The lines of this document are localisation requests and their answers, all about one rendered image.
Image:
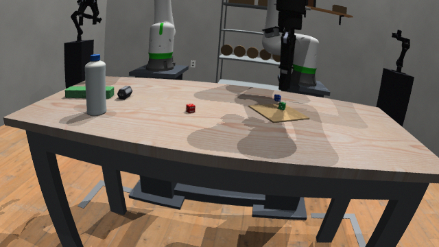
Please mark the white plastic bottle with blue cap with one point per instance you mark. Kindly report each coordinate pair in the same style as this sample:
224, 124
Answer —
95, 81

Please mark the tan square mat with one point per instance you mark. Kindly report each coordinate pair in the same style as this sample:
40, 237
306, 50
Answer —
275, 115

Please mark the blue die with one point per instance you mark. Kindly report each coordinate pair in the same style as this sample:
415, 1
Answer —
277, 98

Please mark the red die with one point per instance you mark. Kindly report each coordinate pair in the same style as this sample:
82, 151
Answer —
190, 108

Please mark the green die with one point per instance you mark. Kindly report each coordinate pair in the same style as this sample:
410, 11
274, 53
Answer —
282, 105

